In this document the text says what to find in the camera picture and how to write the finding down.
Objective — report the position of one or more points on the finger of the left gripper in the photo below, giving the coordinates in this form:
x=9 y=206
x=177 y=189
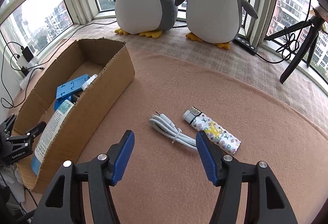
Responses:
x=15 y=148

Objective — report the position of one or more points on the brown cardboard box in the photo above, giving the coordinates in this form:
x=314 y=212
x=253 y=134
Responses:
x=110 y=60

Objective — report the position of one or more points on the patterned white lighter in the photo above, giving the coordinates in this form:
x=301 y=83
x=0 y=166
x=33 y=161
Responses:
x=215 y=132

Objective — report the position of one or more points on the black charger plug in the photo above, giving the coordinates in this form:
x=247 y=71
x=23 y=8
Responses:
x=27 y=53

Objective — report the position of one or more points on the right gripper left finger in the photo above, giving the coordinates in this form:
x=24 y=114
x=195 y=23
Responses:
x=75 y=186

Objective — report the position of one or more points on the white lotion tube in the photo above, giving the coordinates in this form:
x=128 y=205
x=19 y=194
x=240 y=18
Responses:
x=50 y=132

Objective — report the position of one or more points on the blue phone stand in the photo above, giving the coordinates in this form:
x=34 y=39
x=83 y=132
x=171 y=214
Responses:
x=68 y=90

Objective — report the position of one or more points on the white power strip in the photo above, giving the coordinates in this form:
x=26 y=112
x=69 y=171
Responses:
x=28 y=69

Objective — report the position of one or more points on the small plush penguin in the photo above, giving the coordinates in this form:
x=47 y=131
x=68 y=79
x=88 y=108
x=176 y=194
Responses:
x=215 y=21

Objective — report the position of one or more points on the white power adapter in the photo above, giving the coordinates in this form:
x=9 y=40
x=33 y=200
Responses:
x=88 y=82

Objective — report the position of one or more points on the black inline cable controller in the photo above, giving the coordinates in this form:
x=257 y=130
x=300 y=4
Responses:
x=245 y=44

